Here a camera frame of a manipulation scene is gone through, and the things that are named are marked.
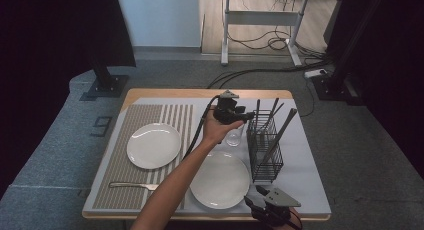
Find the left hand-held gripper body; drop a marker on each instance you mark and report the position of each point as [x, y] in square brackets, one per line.
[225, 113]

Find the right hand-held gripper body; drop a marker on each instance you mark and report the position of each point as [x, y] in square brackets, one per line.
[275, 213]

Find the metal fork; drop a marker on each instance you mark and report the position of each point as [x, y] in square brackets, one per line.
[257, 105]

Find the white round plate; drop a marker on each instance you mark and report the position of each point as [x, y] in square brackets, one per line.
[153, 146]
[223, 183]

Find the metal table knife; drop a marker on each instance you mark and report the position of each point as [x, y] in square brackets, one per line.
[126, 185]

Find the person's left hand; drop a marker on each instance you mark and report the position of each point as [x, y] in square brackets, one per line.
[215, 131]

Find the person's right hand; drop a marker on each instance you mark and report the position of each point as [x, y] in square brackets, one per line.
[295, 223]

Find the clear drinking glass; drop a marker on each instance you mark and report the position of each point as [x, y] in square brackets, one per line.
[234, 140]

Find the metal utensil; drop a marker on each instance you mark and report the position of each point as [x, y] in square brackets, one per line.
[279, 108]
[274, 105]

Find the grey metal chopstick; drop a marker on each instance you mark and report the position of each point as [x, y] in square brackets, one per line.
[289, 118]
[293, 114]

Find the white power strip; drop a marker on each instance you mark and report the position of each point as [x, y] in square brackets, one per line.
[315, 73]

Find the black metal stand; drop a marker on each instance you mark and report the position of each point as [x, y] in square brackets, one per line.
[106, 83]
[333, 86]

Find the striped woven placemat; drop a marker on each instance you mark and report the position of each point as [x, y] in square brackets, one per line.
[133, 113]

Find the floor socket box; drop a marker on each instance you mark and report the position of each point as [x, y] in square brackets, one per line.
[101, 126]

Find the dark curtain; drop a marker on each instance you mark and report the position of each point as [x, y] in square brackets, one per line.
[50, 56]
[393, 73]

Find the white frame desk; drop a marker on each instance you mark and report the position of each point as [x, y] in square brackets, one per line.
[263, 18]

